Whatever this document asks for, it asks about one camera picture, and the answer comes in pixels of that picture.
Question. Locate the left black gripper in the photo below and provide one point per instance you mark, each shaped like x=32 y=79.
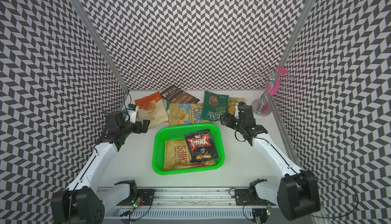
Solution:
x=144 y=127

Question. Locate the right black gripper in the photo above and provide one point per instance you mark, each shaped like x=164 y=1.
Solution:
x=230 y=117

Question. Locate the yellow green chips bag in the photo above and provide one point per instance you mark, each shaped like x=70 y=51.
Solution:
x=233 y=104

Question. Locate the green Real chips bag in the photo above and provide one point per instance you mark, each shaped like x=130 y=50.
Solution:
x=214 y=106

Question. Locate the black Krax chips bag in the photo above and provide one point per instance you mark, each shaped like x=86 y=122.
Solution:
x=201 y=146

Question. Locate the golden chips bag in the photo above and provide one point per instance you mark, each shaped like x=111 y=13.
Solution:
x=178 y=157

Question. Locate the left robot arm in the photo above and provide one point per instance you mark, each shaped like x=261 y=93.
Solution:
x=79 y=203

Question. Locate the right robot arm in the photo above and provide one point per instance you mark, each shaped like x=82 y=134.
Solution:
x=295 y=191

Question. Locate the green plastic basket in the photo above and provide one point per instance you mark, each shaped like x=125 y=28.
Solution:
x=179 y=132

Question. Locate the orange white chips bag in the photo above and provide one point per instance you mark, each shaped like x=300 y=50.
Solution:
x=152 y=108

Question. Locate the yellow blue chips bag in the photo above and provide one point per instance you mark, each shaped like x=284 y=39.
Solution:
x=185 y=114

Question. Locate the brown kettle chips bag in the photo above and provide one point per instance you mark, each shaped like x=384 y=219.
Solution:
x=173 y=94

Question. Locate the silver pink mug tree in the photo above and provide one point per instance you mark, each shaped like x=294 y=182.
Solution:
x=262 y=106

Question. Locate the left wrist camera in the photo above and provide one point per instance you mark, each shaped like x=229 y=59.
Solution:
x=132 y=111

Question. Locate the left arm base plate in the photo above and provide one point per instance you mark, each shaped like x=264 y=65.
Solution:
x=143 y=197

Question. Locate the aluminium front rail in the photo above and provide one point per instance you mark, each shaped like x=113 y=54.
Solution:
x=184 y=203

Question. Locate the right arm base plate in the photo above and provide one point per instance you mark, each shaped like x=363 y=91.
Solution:
x=248 y=197

